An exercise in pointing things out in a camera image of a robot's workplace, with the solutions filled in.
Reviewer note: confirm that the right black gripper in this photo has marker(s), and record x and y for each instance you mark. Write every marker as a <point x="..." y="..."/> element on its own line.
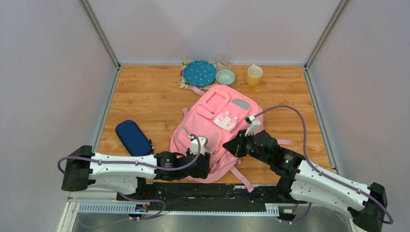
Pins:
<point x="235" y="146"/>

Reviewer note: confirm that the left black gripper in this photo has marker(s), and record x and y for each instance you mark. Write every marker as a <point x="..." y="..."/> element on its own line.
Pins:
<point x="204" y="174"/>

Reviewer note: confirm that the pink student backpack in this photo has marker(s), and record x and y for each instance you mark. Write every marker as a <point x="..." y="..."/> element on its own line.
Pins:
<point x="218" y="115"/>

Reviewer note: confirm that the navy blue pencil case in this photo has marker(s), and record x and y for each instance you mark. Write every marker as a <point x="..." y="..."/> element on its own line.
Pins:
<point x="133" y="139"/>

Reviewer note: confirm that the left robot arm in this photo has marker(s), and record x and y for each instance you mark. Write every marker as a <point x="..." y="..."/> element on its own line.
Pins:
<point x="85" y="168"/>

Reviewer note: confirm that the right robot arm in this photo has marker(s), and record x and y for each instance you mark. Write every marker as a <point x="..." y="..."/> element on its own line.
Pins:
<point x="305" y="181"/>

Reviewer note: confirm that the light green bowl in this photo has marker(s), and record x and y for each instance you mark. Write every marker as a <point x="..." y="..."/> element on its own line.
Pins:
<point x="225" y="77"/>

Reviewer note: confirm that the yellow mug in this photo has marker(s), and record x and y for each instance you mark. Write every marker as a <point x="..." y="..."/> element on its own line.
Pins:
<point x="254" y="75"/>

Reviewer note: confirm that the blue polka dot plate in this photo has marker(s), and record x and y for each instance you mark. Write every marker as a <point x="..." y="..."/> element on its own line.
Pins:
<point x="199" y="73"/>

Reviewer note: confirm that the clear drinking glass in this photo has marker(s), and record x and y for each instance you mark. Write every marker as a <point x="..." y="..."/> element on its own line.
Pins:
<point x="222" y="61"/>

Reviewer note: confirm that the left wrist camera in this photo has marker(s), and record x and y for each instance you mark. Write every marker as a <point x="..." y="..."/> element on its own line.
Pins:
<point x="197" y="144"/>

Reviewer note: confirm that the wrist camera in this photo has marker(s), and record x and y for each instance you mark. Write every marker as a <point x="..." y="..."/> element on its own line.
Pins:
<point x="197" y="144"/>
<point x="253" y="124"/>

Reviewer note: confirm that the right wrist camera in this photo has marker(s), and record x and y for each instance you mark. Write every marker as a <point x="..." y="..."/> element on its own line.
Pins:
<point x="253" y="124"/>

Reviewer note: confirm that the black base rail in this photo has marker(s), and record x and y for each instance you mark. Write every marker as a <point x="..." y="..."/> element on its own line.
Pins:
<point x="211" y="197"/>

